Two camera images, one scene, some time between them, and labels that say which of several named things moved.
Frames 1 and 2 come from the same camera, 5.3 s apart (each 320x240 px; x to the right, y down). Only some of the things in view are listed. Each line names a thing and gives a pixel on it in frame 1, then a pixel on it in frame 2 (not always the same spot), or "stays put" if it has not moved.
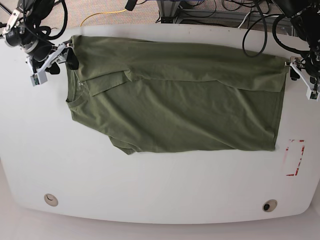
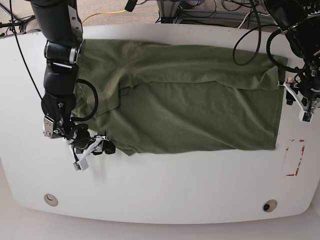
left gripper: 42,55 → 79,138
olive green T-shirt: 162,97 stays put
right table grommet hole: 270,205 stays put
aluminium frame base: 168,9 stays put
